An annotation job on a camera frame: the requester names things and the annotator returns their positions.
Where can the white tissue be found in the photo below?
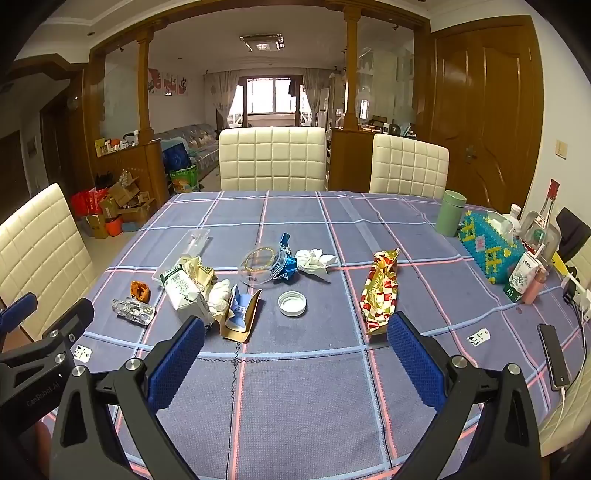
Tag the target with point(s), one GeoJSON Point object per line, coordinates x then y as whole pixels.
{"type": "Point", "coordinates": [219, 295]}
{"type": "Point", "coordinates": [314, 261]}

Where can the green canister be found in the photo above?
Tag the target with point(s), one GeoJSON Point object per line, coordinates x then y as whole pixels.
{"type": "Point", "coordinates": [451, 214]}

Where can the white power strip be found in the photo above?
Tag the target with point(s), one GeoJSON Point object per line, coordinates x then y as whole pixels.
{"type": "Point", "coordinates": [577, 295]}

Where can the window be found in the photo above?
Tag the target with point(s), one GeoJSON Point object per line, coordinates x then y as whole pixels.
{"type": "Point", "coordinates": [270, 97]}

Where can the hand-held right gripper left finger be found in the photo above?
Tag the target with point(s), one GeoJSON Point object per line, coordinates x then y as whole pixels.
{"type": "Point", "coordinates": [178, 364]}

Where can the pink bottle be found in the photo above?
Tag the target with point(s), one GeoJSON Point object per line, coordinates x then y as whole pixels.
{"type": "Point", "coordinates": [534, 284]}

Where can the small white green carton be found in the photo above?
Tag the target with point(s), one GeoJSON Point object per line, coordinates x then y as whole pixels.
{"type": "Point", "coordinates": [519, 277]}

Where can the wooden door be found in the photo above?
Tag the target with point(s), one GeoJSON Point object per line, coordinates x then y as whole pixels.
{"type": "Point", "coordinates": [485, 115]}

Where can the playing card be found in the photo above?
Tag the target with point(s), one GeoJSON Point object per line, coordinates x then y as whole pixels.
{"type": "Point", "coordinates": [479, 338]}

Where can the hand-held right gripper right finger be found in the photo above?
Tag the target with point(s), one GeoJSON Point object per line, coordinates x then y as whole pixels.
{"type": "Point", "coordinates": [415, 364]}

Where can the blue kraft paper carton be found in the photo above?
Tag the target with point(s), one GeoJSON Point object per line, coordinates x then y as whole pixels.
{"type": "Point", "coordinates": [240, 314]}

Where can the wooden half wall cabinet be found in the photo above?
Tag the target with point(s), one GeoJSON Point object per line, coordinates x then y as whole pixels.
{"type": "Point", "coordinates": [134, 170]}
{"type": "Point", "coordinates": [351, 157]}

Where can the blue bag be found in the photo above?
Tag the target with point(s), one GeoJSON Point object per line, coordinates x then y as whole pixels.
{"type": "Point", "coordinates": [178, 157]}

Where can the blue foil wrapper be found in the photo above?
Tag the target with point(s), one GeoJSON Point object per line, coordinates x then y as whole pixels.
{"type": "Point", "coordinates": [286, 265]}

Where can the clear plastic tray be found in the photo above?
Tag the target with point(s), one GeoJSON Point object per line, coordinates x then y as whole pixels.
{"type": "Point", "coordinates": [184, 244]}

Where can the green printed bag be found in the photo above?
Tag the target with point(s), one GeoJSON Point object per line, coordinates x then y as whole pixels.
{"type": "Point", "coordinates": [184, 180]}

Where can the clear round lid gold rim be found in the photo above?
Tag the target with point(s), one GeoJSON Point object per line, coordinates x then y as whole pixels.
{"type": "Point", "coordinates": [258, 265]}

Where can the orange snack piece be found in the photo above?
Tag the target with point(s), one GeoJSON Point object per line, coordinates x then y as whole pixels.
{"type": "Point", "coordinates": [140, 290]}

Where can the red bag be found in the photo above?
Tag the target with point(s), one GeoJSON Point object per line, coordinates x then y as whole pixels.
{"type": "Point", "coordinates": [87, 203]}

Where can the white round lid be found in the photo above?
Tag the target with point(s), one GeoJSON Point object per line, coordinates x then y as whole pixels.
{"type": "Point", "coordinates": [292, 304]}

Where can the clear bottle red label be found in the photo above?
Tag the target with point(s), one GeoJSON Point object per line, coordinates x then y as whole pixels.
{"type": "Point", "coordinates": [549, 203]}

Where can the pile of cardboard boxes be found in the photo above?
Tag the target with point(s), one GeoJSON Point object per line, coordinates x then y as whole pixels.
{"type": "Point", "coordinates": [127, 198]}

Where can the blue beaded tissue box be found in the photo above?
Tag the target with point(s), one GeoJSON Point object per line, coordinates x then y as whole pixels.
{"type": "Point", "coordinates": [487, 251]}

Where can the wooden column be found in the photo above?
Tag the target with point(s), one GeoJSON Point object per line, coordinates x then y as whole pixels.
{"type": "Point", "coordinates": [352, 69]}
{"type": "Point", "coordinates": [145, 92]}

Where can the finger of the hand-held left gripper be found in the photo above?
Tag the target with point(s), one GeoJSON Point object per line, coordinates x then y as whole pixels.
{"type": "Point", "coordinates": [18, 307]}
{"type": "Point", "coordinates": [69, 325]}

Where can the wall light switch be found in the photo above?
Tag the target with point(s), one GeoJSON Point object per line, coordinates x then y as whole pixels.
{"type": "Point", "coordinates": [562, 149]}

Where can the orange bucket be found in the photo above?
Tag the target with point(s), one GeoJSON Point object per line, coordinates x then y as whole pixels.
{"type": "Point", "coordinates": [114, 226]}

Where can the black bag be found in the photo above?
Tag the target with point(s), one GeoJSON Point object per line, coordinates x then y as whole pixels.
{"type": "Point", "coordinates": [570, 233]}

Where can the black smartphone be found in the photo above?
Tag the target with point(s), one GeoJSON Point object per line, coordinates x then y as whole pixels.
{"type": "Point", "coordinates": [554, 357]}

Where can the ceiling lamp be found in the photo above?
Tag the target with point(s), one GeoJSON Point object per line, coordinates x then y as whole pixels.
{"type": "Point", "coordinates": [262, 42]}

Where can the white quilted leather chair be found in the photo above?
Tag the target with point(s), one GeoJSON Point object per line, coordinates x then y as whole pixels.
{"type": "Point", "coordinates": [408, 166]}
{"type": "Point", "coordinates": [570, 415]}
{"type": "Point", "coordinates": [37, 249]}
{"type": "Point", "coordinates": [272, 159]}

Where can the red gold checkered snack wrapper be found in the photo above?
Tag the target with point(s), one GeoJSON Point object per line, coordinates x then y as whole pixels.
{"type": "Point", "coordinates": [381, 290]}

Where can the blue checkered tablecloth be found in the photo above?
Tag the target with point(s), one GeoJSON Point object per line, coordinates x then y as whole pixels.
{"type": "Point", "coordinates": [300, 392]}

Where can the row of wall pictures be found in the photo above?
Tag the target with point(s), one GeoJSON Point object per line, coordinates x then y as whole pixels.
{"type": "Point", "coordinates": [168, 83]}

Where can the grey sofa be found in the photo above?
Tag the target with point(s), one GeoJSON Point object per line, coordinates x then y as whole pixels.
{"type": "Point", "coordinates": [194, 138]}

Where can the patterned curtain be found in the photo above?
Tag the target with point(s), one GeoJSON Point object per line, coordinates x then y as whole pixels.
{"type": "Point", "coordinates": [314, 92]}
{"type": "Point", "coordinates": [221, 97]}

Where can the white bottle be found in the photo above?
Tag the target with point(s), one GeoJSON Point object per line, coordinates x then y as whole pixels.
{"type": "Point", "coordinates": [515, 212]}

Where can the white standing air conditioner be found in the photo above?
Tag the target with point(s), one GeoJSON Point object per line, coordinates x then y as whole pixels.
{"type": "Point", "coordinates": [324, 108]}

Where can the white green milk carton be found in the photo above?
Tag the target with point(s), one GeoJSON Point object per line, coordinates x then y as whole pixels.
{"type": "Point", "coordinates": [182, 290]}

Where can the silver blister pack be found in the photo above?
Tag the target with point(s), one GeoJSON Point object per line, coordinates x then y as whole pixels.
{"type": "Point", "coordinates": [131, 311]}

